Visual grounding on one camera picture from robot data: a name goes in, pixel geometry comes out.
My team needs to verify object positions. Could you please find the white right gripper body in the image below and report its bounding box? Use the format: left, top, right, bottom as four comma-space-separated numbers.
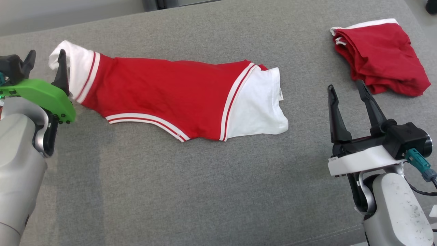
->
327, 134, 407, 177

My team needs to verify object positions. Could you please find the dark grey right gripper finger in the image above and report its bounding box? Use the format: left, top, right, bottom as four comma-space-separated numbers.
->
327, 84, 352, 144
355, 80, 389, 137

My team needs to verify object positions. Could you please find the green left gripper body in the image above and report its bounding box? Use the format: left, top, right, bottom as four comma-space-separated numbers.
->
0, 79, 76, 124

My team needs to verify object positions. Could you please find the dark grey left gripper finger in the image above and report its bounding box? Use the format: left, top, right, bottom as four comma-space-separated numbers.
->
20, 50, 37, 81
51, 49, 71, 99

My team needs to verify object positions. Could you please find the red white number jersey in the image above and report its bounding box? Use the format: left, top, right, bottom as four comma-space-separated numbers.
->
48, 40, 289, 142

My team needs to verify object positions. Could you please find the folded red white garment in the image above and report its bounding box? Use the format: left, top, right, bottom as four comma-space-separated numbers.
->
330, 18, 432, 97

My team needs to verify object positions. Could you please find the teal plug right cable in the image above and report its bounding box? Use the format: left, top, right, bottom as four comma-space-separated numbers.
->
406, 148, 437, 197

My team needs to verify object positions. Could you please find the grey partition post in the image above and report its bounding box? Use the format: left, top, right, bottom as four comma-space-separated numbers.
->
142, 0, 222, 12

